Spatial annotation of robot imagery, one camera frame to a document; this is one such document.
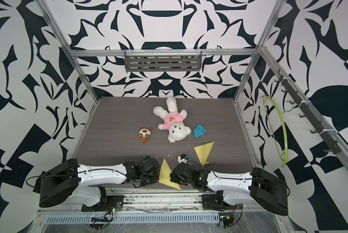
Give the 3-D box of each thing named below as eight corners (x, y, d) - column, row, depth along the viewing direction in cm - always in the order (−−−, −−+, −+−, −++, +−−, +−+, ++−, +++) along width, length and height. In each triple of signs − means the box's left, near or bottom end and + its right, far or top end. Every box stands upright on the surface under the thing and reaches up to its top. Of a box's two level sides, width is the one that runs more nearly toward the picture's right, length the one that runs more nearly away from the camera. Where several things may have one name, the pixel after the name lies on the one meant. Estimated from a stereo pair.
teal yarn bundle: (190, 133, 102) (191, 131, 100) (198, 125, 106) (198, 123, 104) (199, 140, 99) (199, 137, 97) (206, 131, 103) (207, 129, 101)
